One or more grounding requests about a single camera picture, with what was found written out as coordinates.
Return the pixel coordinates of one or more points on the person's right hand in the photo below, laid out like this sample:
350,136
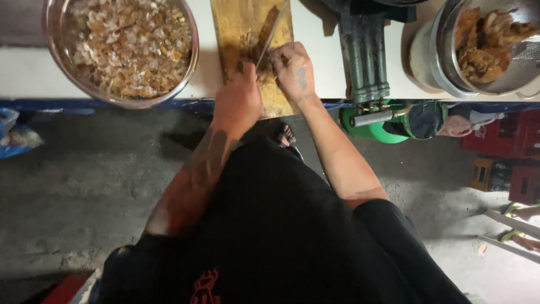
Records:
295,74

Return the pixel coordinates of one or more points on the person's left hand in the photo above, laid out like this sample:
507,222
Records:
236,105

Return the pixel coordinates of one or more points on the person's left fingers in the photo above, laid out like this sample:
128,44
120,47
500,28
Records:
248,74

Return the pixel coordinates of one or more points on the person's right fingers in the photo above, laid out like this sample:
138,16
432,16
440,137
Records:
289,53

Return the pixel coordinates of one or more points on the brown meat piece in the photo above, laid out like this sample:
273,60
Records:
253,54

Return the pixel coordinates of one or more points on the steel kitchen knife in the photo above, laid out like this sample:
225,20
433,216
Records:
273,31

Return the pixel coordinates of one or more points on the wooden cutting board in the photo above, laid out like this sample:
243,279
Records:
240,21

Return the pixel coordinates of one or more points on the person's foot in sandal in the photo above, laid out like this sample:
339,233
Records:
287,137

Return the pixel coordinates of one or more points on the green cast iron burner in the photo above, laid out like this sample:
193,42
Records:
365,50

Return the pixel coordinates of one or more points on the metal gas valve pipe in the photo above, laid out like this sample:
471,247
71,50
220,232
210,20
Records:
371,117

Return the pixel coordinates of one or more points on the heap of chopped fried bits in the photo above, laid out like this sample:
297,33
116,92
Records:
130,46

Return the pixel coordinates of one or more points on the green gas cylinder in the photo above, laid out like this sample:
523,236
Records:
379,133

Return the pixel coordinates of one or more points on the steel pot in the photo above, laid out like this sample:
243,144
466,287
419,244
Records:
424,55

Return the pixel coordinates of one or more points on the black cloth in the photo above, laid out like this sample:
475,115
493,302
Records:
424,120

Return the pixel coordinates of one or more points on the person's black shirt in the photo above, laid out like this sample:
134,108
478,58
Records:
274,236

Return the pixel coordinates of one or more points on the pink plastic bag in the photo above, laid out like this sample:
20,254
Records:
453,126

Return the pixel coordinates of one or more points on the large steel bowl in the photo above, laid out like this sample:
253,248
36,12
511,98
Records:
57,55

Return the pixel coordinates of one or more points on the heap of fried meat pieces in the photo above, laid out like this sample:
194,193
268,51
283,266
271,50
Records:
481,46

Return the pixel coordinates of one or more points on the yellow bottle crate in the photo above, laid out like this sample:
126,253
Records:
483,173

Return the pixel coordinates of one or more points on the steel mesh strainer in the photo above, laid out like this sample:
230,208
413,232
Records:
521,63

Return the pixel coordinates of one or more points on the large red bottle crate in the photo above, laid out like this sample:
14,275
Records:
506,141

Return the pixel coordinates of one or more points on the blue plastic bag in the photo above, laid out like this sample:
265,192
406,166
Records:
14,139

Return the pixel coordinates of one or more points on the small red bottle crate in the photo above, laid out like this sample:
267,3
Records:
525,185

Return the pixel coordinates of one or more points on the metal bar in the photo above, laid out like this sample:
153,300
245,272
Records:
512,223
510,249

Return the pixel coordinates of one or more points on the red flat object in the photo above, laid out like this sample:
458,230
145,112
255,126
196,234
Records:
63,291

